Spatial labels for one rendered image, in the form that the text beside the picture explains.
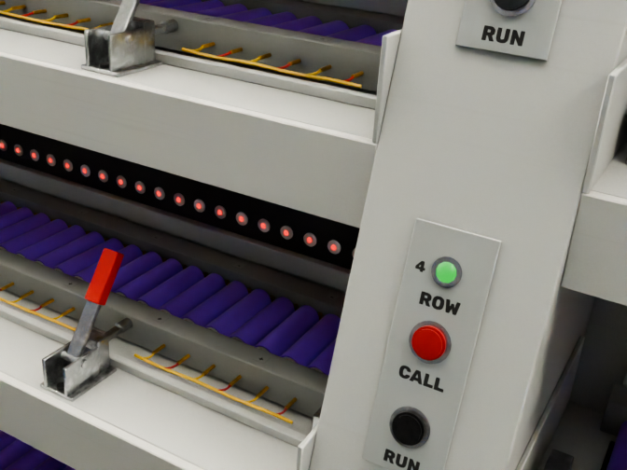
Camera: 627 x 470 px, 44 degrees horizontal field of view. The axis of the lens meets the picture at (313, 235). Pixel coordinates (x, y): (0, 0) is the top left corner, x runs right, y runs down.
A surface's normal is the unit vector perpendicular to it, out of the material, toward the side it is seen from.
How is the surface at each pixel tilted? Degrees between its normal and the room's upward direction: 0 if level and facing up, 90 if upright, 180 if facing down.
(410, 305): 90
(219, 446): 15
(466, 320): 90
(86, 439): 105
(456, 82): 90
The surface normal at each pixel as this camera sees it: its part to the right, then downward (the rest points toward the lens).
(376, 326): -0.46, 0.10
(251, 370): -0.49, 0.35
